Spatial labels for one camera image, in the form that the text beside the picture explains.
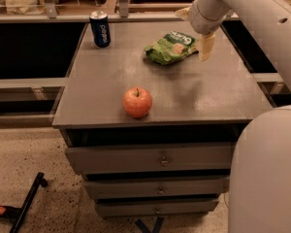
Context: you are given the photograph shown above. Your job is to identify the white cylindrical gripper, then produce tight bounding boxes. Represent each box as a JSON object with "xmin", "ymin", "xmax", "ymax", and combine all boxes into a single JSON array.
[{"xmin": 175, "ymin": 0, "xmax": 231, "ymax": 61}]

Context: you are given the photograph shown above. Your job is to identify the green rice chip bag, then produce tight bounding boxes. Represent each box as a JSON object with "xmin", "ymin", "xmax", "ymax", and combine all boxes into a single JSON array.
[{"xmin": 144, "ymin": 31, "xmax": 198, "ymax": 65}]

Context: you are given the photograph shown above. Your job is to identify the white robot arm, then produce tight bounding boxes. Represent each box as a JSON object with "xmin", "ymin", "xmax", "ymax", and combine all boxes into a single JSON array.
[{"xmin": 188, "ymin": 0, "xmax": 291, "ymax": 233}]

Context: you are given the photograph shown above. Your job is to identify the red apple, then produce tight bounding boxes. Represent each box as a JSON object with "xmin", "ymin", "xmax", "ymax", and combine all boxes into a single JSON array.
[{"xmin": 122, "ymin": 87, "xmax": 152, "ymax": 118}]

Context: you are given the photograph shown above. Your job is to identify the blue pepsi can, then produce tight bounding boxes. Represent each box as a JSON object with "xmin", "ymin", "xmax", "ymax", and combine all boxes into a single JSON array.
[{"xmin": 89, "ymin": 11, "xmax": 111, "ymax": 48}]

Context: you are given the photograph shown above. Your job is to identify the grey drawer cabinet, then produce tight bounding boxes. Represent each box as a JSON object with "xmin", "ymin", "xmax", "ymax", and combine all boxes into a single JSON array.
[{"xmin": 52, "ymin": 21, "xmax": 271, "ymax": 205}]

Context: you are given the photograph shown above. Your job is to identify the top grey drawer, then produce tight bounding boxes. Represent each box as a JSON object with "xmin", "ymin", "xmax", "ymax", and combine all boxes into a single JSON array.
[{"xmin": 65, "ymin": 143, "xmax": 233, "ymax": 175}]

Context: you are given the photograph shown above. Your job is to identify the grey drawer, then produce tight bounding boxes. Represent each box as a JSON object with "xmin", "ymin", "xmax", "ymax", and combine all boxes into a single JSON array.
[
  {"xmin": 95, "ymin": 198, "xmax": 218, "ymax": 217},
  {"xmin": 65, "ymin": 143, "xmax": 233, "ymax": 175},
  {"xmin": 84, "ymin": 176, "xmax": 229, "ymax": 199}
]

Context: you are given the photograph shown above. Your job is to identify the middle grey drawer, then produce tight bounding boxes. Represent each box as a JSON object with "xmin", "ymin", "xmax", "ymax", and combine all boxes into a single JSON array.
[{"xmin": 84, "ymin": 176, "xmax": 229, "ymax": 199}]

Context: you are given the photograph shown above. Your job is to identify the bottom grey drawer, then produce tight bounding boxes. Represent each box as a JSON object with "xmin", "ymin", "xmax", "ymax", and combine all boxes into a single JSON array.
[{"xmin": 95, "ymin": 198, "xmax": 218, "ymax": 217}]

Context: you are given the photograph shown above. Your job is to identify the black bar tool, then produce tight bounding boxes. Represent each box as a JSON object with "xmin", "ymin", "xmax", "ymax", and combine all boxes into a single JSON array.
[{"xmin": 0, "ymin": 172, "xmax": 48, "ymax": 233}]

